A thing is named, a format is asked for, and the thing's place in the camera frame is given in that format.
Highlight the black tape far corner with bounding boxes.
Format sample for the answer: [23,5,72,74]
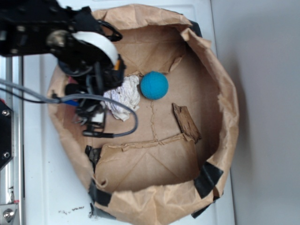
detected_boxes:
[189,20,203,38]

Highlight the brown paper bag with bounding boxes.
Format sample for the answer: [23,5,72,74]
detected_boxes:
[48,4,239,225]

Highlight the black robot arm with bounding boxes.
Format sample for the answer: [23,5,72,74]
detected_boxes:
[0,0,126,96]

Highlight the black tape left lower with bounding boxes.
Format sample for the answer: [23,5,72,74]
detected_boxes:
[191,200,216,219]

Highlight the blue dimpled ball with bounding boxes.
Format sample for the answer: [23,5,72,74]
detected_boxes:
[140,71,169,100]

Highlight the black tape right upper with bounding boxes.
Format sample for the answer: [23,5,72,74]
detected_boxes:
[89,180,112,207]

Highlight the brown bark piece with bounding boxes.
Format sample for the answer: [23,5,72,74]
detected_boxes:
[172,103,202,144]

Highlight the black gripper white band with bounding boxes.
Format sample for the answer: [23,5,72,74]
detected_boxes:
[46,22,126,137]

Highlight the aluminium rail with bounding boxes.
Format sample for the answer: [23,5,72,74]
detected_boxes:
[0,55,25,225]

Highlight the white paper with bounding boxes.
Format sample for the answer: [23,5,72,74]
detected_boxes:
[104,75,140,121]

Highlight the grey braided cable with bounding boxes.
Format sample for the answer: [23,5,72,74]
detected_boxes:
[0,78,139,139]

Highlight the black tape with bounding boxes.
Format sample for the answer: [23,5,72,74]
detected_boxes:
[191,200,216,219]
[194,162,224,198]
[89,180,112,207]

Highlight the black tape left upper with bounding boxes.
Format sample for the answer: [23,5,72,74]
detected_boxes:
[194,162,224,198]

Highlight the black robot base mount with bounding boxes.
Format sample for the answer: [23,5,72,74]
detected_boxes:
[0,98,14,171]

